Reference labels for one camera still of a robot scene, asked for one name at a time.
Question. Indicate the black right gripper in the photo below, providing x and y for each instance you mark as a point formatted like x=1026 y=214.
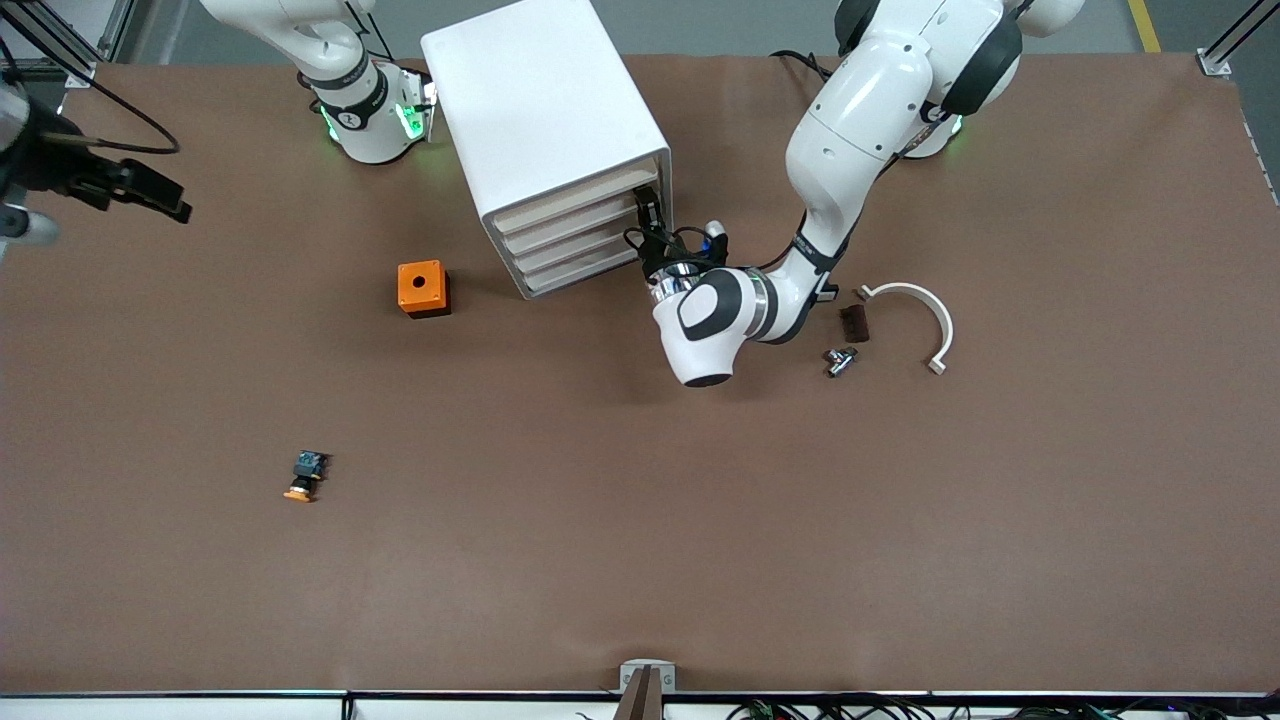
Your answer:
x=62 y=165

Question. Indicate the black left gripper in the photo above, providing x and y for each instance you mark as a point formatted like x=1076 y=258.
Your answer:
x=657 y=256

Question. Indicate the white plastic drawer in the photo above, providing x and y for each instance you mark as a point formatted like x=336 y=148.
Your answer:
x=575 y=192
x=580 y=213
x=588 y=233
x=595 y=255

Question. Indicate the right arm base connector plate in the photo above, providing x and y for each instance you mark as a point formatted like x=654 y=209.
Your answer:
x=415 y=100

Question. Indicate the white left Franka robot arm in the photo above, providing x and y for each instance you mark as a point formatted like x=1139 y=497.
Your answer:
x=850 y=120

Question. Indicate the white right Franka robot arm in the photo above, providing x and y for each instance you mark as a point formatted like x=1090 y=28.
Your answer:
x=365 y=125

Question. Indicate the white drawer cabinet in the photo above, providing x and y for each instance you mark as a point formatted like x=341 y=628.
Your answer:
x=540 y=100

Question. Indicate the orange capped push button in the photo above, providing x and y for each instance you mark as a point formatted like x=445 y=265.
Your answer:
x=305 y=470

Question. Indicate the dark brown ridged block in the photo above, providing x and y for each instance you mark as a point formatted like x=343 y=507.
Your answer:
x=857 y=324

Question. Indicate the orange box with round hole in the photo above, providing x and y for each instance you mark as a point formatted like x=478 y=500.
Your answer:
x=420 y=285

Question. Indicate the silver metal fitting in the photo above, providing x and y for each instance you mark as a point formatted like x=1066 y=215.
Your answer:
x=840 y=362

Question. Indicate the brown paper table cover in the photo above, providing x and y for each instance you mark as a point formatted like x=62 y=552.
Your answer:
x=640 y=560

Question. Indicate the slanted aluminium frame profile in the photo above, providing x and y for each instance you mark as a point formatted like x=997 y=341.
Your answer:
x=1217 y=63
x=80 y=75

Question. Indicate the upright aluminium frame profile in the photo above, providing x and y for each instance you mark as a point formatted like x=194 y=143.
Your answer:
x=115 y=25

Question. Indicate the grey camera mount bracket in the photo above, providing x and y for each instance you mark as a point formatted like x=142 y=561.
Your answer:
x=665 y=670

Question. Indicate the dark camera support post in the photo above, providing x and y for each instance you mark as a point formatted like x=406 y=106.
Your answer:
x=642 y=700

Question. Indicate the white black-edged table frame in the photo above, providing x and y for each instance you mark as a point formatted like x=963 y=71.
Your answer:
x=200 y=710

